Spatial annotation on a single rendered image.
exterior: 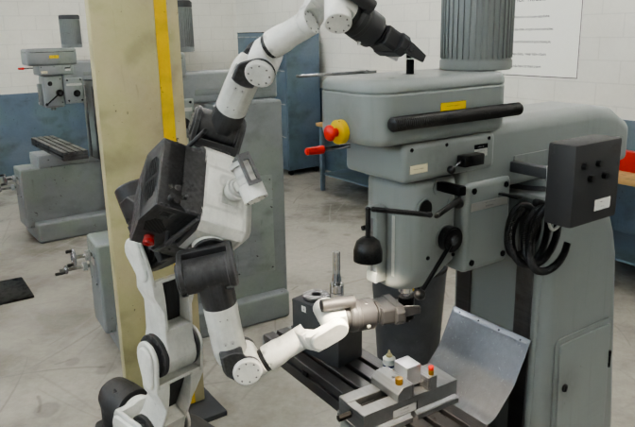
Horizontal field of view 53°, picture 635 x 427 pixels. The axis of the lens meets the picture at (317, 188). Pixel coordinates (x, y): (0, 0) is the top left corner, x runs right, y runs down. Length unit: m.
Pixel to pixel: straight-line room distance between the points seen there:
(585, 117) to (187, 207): 1.24
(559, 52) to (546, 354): 4.71
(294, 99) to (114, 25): 6.06
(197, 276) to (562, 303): 1.11
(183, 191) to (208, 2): 9.78
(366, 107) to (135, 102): 1.81
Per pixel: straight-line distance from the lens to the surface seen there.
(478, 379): 2.17
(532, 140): 1.95
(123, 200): 2.05
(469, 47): 1.80
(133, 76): 3.15
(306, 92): 9.10
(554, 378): 2.19
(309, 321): 2.22
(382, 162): 1.64
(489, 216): 1.85
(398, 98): 1.52
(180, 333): 2.11
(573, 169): 1.66
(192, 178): 1.69
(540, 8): 6.69
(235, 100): 1.74
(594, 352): 2.33
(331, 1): 1.55
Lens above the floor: 2.00
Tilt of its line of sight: 14 degrees down
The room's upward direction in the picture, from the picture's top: 1 degrees counter-clockwise
